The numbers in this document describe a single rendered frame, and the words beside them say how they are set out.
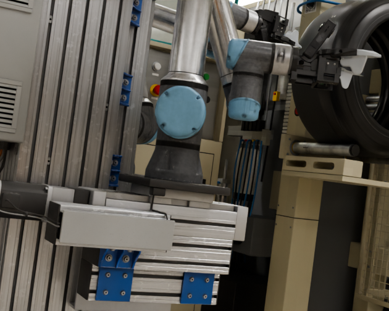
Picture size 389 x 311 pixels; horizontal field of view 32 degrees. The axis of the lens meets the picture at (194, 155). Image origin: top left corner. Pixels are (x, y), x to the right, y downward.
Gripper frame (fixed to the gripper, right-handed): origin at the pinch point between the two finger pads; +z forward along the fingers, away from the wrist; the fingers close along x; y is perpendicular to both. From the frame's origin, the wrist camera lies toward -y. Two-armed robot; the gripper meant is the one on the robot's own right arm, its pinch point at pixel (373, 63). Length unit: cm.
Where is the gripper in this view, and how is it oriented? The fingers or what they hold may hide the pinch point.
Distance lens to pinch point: 170.0
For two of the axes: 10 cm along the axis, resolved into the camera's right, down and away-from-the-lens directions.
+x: 0.2, -1.6, -9.9
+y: -1.3, 9.8, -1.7
